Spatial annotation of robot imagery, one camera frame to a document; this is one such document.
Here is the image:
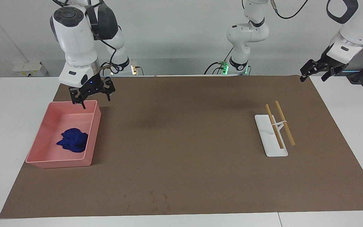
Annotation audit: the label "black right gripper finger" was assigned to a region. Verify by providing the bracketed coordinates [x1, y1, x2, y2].
[69, 88, 87, 110]
[101, 79, 116, 102]

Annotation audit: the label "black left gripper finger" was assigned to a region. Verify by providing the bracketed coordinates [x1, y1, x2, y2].
[300, 59, 320, 82]
[321, 66, 340, 82]

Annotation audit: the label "blue towel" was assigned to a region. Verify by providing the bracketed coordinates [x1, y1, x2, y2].
[56, 128, 89, 153]

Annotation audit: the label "wooden towel rack rod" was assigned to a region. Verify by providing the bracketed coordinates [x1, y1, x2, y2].
[275, 101, 296, 146]
[265, 104, 285, 149]

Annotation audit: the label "white lit power socket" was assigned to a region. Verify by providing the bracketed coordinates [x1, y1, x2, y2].
[130, 59, 144, 76]

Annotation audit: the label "pink plastic bin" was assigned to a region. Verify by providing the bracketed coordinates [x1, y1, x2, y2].
[26, 100, 102, 169]

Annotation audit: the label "white rack with wooden rods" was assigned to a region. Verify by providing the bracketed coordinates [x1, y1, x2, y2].
[254, 114, 288, 157]

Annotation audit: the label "brown table mat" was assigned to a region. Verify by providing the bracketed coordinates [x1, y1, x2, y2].
[0, 75, 363, 219]

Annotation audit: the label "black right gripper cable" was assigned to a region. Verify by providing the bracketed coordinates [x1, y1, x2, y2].
[85, 0, 122, 78]

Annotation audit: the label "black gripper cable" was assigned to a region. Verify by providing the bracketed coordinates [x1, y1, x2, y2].
[85, 0, 122, 78]
[270, 0, 309, 19]

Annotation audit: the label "white wall socket box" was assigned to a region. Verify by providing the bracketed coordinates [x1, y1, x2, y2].
[13, 61, 47, 77]

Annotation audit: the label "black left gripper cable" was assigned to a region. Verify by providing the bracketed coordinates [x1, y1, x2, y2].
[270, 0, 309, 19]

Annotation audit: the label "black base cables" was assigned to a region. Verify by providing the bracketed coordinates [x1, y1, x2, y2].
[204, 61, 229, 75]

